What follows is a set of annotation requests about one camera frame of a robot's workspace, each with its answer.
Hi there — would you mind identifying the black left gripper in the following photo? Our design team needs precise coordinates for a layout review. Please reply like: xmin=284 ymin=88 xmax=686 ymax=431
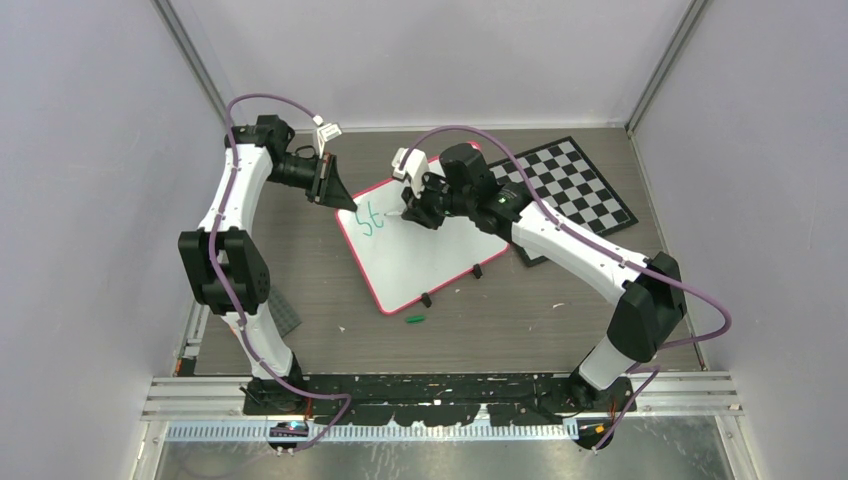
xmin=267 ymin=152 xmax=358 ymax=211

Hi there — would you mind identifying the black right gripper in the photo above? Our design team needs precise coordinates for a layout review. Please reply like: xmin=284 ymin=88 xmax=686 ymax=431
xmin=401 ymin=169 xmax=473 ymax=231

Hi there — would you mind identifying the pink-framed whiteboard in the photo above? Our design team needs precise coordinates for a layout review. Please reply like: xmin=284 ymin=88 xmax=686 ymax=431
xmin=335 ymin=178 xmax=509 ymax=315

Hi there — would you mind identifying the black and white chessboard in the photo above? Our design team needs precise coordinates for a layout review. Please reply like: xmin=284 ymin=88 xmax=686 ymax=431
xmin=489 ymin=136 xmax=639 ymax=237

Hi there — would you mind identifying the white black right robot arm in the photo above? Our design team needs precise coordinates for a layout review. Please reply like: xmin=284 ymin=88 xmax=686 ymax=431
xmin=391 ymin=143 xmax=687 ymax=411

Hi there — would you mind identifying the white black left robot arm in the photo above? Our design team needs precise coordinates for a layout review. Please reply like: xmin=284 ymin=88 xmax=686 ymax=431
xmin=177 ymin=115 xmax=357 ymax=414

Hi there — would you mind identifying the grey studded baseplate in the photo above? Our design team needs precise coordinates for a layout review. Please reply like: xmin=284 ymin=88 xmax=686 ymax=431
xmin=267 ymin=285 xmax=302 ymax=338

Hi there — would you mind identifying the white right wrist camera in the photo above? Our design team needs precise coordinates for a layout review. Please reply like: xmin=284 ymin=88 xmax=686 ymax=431
xmin=391 ymin=148 xmax=429 ymax=198

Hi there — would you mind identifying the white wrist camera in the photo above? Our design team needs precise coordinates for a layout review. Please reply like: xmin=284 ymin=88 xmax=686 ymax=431
xmin=391 ymin=148 xmax=429 ymax=198
xmin=312 ymin=115 xmax=343 ymax=157

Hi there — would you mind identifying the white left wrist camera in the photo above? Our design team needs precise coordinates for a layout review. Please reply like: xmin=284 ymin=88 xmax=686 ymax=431
xmin=312 ymin=115 xmax=343 ymax=157

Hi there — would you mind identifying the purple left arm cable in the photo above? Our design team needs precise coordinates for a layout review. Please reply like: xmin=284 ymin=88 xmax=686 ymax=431
xmin=206 ymin=93 xmax=354 ymax=454

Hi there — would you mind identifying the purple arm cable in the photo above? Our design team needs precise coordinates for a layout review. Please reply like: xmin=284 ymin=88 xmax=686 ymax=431
xmin=397 ymin=125 xmax=734 ymax=454
xmin=206 ymin=93 xmax=354 ymax=454

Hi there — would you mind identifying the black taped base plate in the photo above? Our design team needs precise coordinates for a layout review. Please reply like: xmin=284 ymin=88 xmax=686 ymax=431
xmin=241 ymin=373 xmax=633 ymax=427

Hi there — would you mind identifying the aluminium front rail frame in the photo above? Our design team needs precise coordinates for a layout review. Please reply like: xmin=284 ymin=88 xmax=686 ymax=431
xmin=142 ymin=372 xmax=744 ymax=442

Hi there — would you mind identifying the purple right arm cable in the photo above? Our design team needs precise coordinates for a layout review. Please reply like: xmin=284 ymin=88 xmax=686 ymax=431
xmin=397 ymin=125 xmax=734 ymax=454

